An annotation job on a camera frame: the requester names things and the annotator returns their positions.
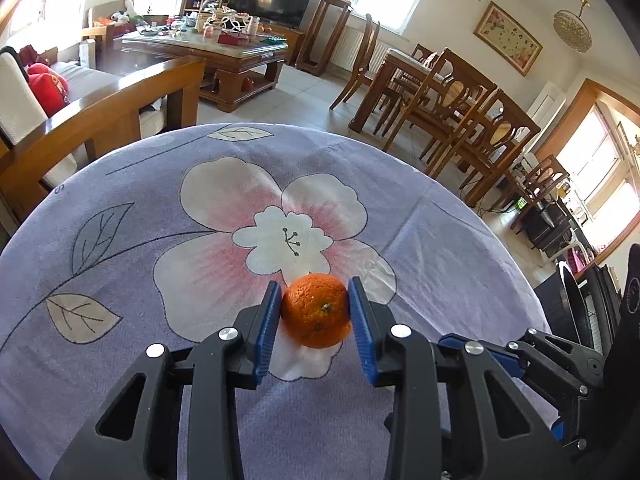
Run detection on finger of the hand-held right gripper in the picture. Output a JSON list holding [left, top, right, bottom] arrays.
[[439, 327, 607, 402], [549, 390, 607, 461]]

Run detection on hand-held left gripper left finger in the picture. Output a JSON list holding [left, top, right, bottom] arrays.
[[50, 280, 283, 480]]

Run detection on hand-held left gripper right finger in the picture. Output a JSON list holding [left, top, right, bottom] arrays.
[[347, 276, 573, 480]]

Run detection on orange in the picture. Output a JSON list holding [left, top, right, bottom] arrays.
[[281, 272, 352, 349]]

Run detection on black trash bin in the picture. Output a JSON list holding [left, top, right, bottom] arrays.
[[534, 260, 623, 356]]

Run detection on purple floral tablecloth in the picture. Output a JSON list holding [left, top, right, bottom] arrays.
[[0, 122, 561, 480]]

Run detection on dark cabinet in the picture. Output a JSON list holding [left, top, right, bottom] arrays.
[[527, 205, 571, 256]]

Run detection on balcony window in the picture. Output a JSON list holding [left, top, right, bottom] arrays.
[[555, 102, 640, 256]]

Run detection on wooden dining chair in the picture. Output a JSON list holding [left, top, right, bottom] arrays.
[[410, 44, 441, 68], [427, 89, 541, 208], [382, 47, 496, 153], [330, 14, 381, 111]]

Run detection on wooden dining table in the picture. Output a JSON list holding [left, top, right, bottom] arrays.
[[348, 49, 451, 133]]

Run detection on wooden coffee table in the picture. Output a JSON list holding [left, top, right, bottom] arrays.
[[121, 30, 290, 113]]

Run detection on wooden sofa white cushions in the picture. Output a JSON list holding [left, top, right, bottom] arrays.
[[0, 47, 206, 231]]

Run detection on wooden television stand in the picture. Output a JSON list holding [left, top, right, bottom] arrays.
[[260, 22, 306, 66]]

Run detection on tall wooden plant stand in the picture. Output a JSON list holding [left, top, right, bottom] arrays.
[[296, 0, 353, 77]]

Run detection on red cushion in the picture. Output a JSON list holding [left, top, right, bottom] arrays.
[[26, 62, 71, 117]]

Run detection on crystal chandelier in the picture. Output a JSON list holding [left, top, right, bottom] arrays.
[[552, 0, 593, 53]]

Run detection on wooden armchair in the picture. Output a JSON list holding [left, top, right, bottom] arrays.
[[80, 0, 173, 68]]

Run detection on large living room window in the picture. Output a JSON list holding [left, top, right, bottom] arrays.
[[0, 0, 88, 53]]

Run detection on white wall radiator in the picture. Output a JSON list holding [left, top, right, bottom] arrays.
[[330, 27, 391, 73]]

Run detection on framed wall picture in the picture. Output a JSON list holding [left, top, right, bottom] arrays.
[[474, 1, 543, 77]]

